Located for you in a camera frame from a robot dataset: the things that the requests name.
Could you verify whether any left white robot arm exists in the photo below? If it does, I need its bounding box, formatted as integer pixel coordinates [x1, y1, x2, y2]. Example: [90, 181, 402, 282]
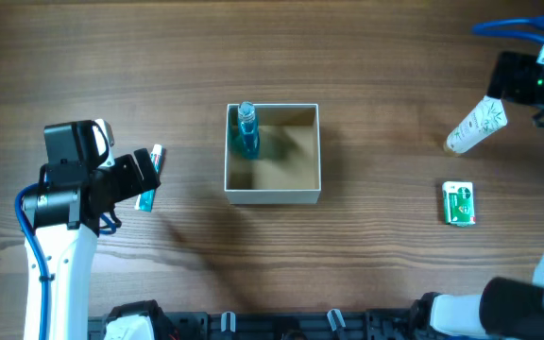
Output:
[14, 145, 162, 339]

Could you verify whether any blue mouthwash bottle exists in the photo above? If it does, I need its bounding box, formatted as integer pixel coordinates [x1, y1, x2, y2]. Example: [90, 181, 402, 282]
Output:
[237, 101, 260, 159]

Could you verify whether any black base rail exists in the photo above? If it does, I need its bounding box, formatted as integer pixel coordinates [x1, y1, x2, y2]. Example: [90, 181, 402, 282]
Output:
[87, 299, 443, 340]

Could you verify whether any teal toothpaste tube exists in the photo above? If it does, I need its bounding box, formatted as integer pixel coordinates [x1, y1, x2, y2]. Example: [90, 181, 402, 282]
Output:
[134, 144, 163, 213]

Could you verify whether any white cardboard box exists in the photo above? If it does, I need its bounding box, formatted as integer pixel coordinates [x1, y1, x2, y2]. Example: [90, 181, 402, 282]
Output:
[224, 103, 322, 205]

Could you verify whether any green Dettol soap bar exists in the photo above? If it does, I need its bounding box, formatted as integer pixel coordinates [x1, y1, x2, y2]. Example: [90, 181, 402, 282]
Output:
[442, 181, 476, 227]

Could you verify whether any left blue cable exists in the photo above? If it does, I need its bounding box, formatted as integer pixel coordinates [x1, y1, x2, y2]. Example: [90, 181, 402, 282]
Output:
[14, 181, 118, 340]

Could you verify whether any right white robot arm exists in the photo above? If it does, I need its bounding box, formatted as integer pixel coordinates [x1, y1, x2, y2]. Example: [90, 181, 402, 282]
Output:
[410, 52, 544, 339]

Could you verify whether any white lotion tube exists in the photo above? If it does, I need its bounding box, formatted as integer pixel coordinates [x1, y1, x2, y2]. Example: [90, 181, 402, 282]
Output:
[444, 95, 508, 155]

